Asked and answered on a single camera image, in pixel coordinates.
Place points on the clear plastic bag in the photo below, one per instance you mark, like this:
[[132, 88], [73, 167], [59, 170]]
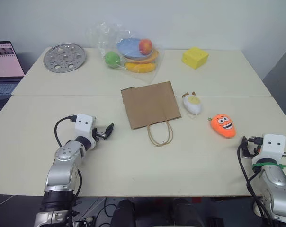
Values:
[[105, 35]]

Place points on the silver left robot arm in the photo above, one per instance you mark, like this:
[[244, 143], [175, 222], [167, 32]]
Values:
[[62, 170]]

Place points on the orange carrot plush toy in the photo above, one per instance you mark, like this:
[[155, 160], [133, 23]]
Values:
[[224, 125]]

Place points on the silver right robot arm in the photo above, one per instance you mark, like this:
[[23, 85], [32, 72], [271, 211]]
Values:
[[278, 189]]

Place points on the white egg plush toy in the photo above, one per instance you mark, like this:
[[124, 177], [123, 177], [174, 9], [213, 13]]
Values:
[[192, 106]]

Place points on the brown paper bag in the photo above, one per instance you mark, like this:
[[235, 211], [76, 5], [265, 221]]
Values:
[[151, 104]]

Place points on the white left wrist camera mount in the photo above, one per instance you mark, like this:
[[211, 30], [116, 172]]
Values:
[[83, 124]]

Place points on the green zip tie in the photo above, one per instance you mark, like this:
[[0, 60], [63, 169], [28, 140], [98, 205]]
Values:
[[263, 164]]

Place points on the perforated metal disc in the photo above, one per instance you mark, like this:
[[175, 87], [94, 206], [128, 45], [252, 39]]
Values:
[[65, 57]]

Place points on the green apple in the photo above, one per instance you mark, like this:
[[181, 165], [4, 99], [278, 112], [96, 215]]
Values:
[[112, 59]]

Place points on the red apple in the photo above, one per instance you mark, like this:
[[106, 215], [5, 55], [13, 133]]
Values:
[[145, 46]]

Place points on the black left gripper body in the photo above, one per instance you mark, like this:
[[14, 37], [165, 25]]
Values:
[[99, 135]]

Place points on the white round object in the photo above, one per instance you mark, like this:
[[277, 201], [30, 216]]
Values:
[[256, 208]]

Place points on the blue plate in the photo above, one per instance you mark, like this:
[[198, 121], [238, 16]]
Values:
[[130, 48]]

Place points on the yellow cheese block toy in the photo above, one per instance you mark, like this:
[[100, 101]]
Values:
[[195, 58]]

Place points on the orange plate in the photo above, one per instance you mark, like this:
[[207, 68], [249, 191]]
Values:
[[154, 56]]

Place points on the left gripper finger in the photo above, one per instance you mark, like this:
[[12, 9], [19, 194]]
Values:
[[107, 135], [110, 127]]

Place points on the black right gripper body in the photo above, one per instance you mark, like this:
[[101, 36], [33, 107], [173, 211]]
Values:
[[247, 150]]

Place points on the dark rounded shape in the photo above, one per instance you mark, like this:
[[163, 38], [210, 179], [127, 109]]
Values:
[[124, 212], [186, 212]]

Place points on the yellow banana toy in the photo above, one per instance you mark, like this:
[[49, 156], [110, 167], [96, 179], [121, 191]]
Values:
[[140, 67]]

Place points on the open laptop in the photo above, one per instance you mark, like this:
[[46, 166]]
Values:
[[5, 61]]

